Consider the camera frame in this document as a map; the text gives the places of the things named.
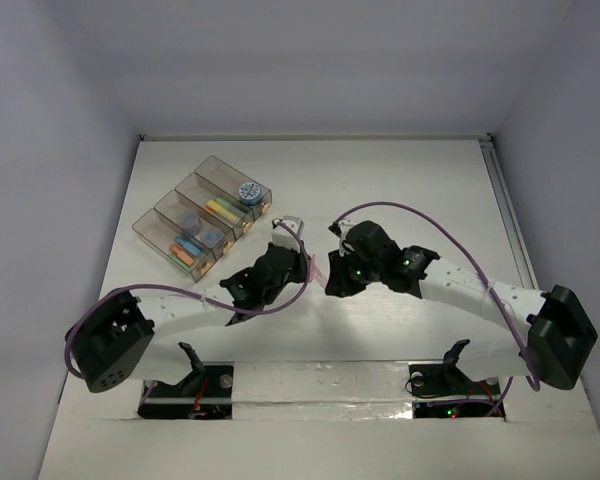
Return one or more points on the blue slime jar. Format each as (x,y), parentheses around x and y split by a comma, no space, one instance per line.
(250,193)

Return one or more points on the orange clear clip pen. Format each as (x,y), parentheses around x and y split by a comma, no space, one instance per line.
(179,253)

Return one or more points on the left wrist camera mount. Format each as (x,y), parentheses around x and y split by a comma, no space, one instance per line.
(287,232)

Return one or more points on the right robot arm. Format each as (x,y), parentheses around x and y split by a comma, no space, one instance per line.
(550,336)

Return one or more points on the aluminium rail right edge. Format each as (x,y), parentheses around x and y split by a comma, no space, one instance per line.
(517,240)

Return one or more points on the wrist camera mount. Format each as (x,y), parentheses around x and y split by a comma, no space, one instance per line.
(341,229)
(287,232)

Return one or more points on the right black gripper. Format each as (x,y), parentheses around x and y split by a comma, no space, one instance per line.
(338,284)

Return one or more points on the green clear clip pen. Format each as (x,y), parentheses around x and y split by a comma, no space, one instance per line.
(181,264)

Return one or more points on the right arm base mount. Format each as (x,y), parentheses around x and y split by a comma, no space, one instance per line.
(441,391)

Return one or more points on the blue clear clip pen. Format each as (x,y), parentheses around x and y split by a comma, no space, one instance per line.
(189,247)

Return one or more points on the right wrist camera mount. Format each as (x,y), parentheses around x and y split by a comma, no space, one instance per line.
(341,229)

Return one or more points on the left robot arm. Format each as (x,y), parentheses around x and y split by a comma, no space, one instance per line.
(134,331)

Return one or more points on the pink clear clip pen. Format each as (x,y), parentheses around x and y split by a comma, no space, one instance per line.
(316,274)

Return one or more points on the yellow highlighter pen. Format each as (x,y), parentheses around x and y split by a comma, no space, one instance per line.
(222,211)

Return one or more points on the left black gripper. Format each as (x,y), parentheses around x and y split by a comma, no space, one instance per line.
(299,265)

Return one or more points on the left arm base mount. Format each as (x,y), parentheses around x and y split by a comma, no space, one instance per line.
(205,393)

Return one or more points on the green highlighter pen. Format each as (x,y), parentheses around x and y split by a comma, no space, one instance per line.
(230,207)

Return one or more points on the smoky clear drawer organizer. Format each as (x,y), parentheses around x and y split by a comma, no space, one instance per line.
(213,178)

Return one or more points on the small clear blue jar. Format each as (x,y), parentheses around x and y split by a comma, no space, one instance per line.
(210,237)

